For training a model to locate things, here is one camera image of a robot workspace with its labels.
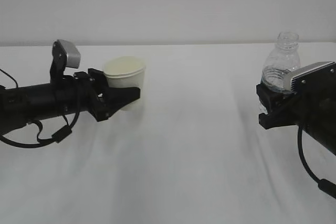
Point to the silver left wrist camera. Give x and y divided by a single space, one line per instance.
65 54

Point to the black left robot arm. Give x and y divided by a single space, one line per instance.
20 106

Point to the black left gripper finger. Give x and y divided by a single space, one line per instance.
97 79
114 99

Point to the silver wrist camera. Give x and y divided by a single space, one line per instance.
312 75
65 54

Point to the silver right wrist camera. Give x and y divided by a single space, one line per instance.
312 75

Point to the clear plastic water bottle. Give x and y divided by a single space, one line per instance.
282 60

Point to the white paper cup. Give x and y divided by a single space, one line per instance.
125 72

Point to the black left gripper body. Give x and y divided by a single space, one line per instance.
75 94

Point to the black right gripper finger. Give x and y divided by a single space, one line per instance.
270 100
279 117

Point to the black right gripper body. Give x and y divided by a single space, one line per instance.
313 106

